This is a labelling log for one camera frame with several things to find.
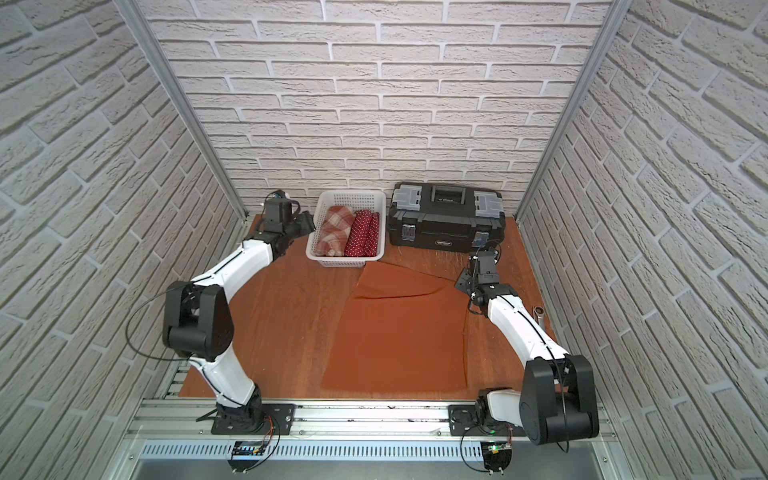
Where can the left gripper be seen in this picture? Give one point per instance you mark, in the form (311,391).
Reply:
(299,224)

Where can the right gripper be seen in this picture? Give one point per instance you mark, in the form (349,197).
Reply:
(462,282)

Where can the red plaid skirt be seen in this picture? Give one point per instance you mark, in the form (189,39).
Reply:
(334,232)

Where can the red polka dot skirt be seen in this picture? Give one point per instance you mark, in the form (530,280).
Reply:
(364,235)

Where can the orange skirt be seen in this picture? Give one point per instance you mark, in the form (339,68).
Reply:
(401,332)

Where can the white plastic basket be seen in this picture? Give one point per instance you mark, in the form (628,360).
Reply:
(356,200)

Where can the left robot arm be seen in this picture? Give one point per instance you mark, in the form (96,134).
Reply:
(198,324)

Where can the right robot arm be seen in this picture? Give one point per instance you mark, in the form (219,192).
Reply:
(557,401)

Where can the black plastic toolbox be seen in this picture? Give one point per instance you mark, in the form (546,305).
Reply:
(445,217)

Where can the right controller board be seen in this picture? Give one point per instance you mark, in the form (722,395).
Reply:
(496,457)

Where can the controller board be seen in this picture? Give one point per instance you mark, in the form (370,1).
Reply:
(496,457)
(247,455)

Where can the left controller board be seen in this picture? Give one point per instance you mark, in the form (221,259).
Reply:
(247,455)

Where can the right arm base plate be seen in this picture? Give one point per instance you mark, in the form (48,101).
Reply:
(465,419)

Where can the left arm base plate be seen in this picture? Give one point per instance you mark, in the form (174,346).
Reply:
(271,417)

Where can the aluminium mounting rail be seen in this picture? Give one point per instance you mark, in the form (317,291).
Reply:
(315,419)

